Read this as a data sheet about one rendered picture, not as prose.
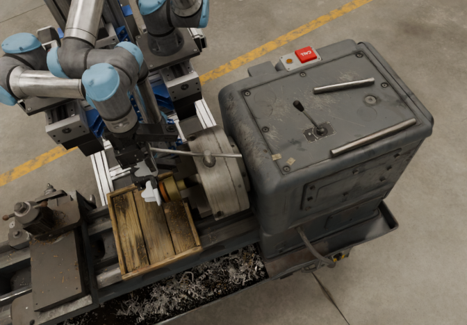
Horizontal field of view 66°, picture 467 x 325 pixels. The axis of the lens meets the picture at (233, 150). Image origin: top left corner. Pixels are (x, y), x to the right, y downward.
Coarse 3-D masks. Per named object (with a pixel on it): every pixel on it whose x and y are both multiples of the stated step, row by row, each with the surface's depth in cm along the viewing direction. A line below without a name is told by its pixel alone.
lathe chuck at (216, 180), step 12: (204, 132) 121; (192, 144) 116; (204, 144) 116; (216, 144) 115; (192, 156) 114; (204, 168) 112; (216, 168) 112; (204, 180) 112; (216, 180) 112; (228, 180) 113; (216, 192) 113; (228, 192) 114; (216, 204) 114; (228, 204) 116
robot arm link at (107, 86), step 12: (84, 72) 78; (96, 72) 77; (108, 72) 76; (120, 72) 81; (84, 84) 76; (96, 84) 75; (108, 84) 76; (120, 84) 80; (96, 96) 77; (108, 96) 77; (120, 96) 80; (108, 108) 80; (120, 108) 81; (108, 120) 82
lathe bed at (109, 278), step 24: (96, 216) 148; (240, 216) 144; (96, 240) 148; (216, 240) 137; (240, 240) 148; (0, 264) 139; (24, 264) 142; (96, 264) 136; (192, 264) 149; (0, 288) 139; (24, 288) 136; (120, 288) 143; (0, 312) 130
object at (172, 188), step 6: (168, 180) 123; (174, 180) 124; (180, 180) 124; (162, 186) 123; (168, 186) 122; (174, 186) 122; (180, 186) 123; (186, 186) 129; (162, 192) 122; (168, 192) 122; (174, 192) 122; (162, 198) 122; (168, 198) 123; (174, 198) 123; (180, 198) 125
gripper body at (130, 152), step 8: (104, 128) 89; (136, 128) 88; (104, 136) 87; (112, 136) 87; (120, 136) 86; (128, 136) 90; (112, 144) 91; (120, 144) 90; (128, 144) 91; (136, 144) 92; (144, 144) 91; (120, 152) 91; (128, 152) 90; (136, 152) 91; (120, 160) 93; (128, 160) 93; (136, 160) 94
